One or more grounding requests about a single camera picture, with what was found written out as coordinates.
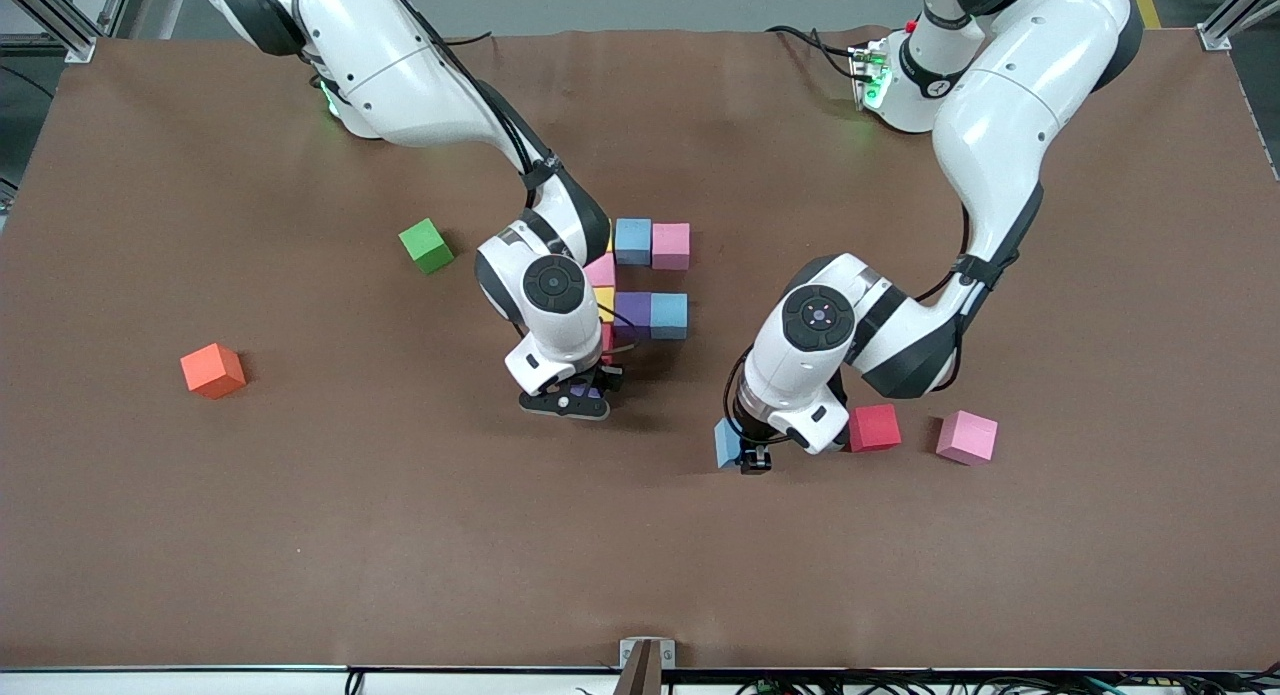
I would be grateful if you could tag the brown table cover sheet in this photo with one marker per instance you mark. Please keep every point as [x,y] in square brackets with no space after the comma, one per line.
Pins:
[640,555]

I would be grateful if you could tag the pink foam cube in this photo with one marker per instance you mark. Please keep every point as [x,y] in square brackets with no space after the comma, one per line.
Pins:
[671,246]
[967,437]
[604,272]

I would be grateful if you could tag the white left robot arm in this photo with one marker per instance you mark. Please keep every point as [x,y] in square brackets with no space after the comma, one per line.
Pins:
[1010,115]

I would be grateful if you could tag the purple foam cube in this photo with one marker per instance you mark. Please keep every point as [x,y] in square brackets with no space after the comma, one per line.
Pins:
[634,307]
[585,391]

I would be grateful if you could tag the light blue foam cube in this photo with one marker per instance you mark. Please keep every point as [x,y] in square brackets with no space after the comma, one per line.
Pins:
[669,315]
[634,241]
[727,445]

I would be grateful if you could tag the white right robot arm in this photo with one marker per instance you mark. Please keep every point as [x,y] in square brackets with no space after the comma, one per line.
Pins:
[400,75]

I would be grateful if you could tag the aluminium frame profile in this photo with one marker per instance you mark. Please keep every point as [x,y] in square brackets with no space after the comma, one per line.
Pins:
[55,15]
[1238,10]

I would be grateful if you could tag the red foam cube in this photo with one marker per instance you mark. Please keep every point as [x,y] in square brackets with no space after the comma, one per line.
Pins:
[608,337]
[875,428]

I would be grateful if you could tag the grey metal bracket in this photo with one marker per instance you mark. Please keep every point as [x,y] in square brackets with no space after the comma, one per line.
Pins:
[628,652]

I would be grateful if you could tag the orange foam cube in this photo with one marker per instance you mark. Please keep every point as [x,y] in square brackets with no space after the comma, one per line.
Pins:
[213,371]

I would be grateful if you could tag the green foam cube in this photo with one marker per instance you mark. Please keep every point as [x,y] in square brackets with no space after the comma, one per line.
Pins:
[427,246]

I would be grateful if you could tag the yellow foam cube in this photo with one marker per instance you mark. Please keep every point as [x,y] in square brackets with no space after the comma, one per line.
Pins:
[607,300]

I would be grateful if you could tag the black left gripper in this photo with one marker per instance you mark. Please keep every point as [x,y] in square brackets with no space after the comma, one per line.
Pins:
[754,449]

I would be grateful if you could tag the white table edge rail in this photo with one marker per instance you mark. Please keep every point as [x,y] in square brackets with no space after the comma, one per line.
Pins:
[200,683]

